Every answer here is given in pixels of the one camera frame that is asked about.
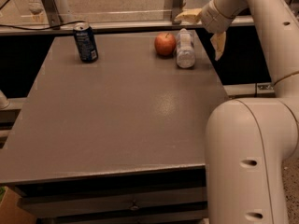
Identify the metal bracket post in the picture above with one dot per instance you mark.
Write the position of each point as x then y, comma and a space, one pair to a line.
52, 14
177, 6

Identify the cardboard box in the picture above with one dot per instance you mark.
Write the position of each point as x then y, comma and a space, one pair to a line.
10, 213

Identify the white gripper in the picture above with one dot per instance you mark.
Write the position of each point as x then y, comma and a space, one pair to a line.
210, 18

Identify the blue plastic tea bottle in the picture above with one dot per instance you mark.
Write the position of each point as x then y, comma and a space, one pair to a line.
185, 49

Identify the red apple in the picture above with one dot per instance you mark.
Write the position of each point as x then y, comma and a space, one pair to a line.
165, 44

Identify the grey drawer cabinet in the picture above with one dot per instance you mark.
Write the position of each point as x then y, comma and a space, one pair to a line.
91, 139

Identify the left metal bracket post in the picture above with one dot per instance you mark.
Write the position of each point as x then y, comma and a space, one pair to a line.
52, 14

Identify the dark blue soda can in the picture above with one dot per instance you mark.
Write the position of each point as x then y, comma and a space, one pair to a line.
85, 41

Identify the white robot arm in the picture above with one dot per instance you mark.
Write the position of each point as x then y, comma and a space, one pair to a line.
247, 139

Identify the metal drawer knob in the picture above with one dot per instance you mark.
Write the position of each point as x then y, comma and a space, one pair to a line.
134, 207

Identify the right metal bracket post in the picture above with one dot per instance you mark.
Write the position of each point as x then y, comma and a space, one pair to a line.
177, 6

